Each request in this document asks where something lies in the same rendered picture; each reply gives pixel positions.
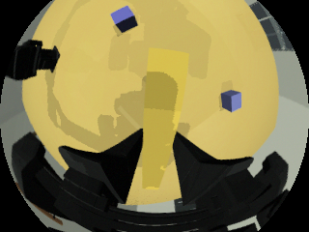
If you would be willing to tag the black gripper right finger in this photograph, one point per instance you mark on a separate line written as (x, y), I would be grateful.
(198, 171)

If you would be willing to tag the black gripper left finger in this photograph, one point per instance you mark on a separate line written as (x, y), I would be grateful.
(115, 166)

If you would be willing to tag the yellow bar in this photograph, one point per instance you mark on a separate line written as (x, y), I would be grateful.
(163, 99)

